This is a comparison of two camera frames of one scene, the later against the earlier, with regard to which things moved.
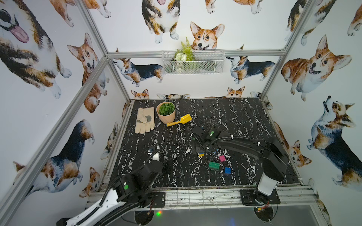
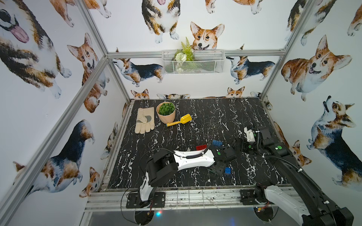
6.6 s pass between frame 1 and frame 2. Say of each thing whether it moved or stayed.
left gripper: moved
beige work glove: stayed
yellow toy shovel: stayed
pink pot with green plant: stayed
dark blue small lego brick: stayed
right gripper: moved
